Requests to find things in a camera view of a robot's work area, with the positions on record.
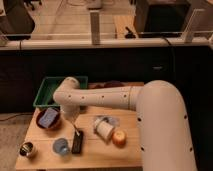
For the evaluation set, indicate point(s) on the grey metal post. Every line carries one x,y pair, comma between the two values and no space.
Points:
95,27

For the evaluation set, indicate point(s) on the grey angled post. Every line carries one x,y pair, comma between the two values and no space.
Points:
190,29

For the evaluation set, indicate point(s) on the orange apple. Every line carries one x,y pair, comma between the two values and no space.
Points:
119,138

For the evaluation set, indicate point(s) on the purple bowl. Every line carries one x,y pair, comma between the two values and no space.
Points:
113,83

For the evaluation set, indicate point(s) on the brown bowl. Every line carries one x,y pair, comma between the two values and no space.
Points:
54,125

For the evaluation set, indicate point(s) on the black office chair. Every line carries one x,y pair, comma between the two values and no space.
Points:
17,24

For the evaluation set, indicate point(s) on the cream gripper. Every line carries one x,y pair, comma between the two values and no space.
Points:
71,115

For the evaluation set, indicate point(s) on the black object on desk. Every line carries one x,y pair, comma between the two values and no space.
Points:
129,33

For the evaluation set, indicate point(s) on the green plastic tray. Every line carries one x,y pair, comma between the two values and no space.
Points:
44,97

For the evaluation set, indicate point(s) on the blue sponge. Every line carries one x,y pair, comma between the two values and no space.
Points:
47,117

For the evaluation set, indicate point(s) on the blue plastic cup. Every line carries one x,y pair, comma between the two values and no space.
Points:
60,146

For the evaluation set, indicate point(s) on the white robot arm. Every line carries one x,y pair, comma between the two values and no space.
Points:
162,119

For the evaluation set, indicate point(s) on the white cylindrical container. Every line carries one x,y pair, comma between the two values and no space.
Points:
103,128

